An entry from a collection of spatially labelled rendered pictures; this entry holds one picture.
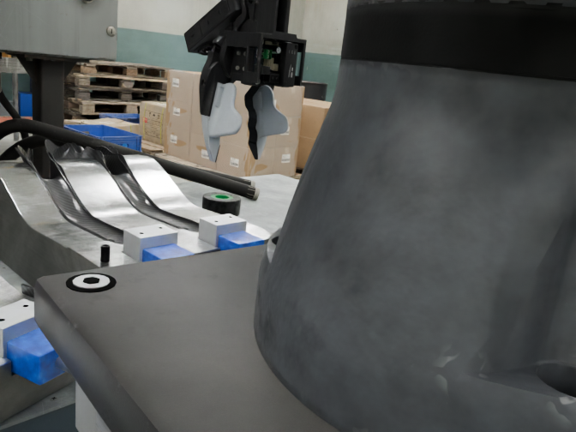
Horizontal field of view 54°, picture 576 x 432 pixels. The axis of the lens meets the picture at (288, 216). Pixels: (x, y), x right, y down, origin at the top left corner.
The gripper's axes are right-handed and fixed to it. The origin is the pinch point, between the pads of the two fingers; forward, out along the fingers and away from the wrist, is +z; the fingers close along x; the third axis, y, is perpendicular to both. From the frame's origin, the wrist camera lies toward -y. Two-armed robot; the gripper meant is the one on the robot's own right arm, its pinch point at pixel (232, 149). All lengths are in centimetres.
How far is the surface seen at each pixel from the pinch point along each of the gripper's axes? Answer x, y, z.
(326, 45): 673, -573, -43
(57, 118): 18, -90, 9
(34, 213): -15.9, -20.6, 11.7
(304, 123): 352, -308, 44
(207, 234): -2.5, -0.7, 10.8
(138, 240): -13.2, 0.8, 9.5
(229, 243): -2.1, 3.3, 10.9
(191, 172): 30, -48, 15
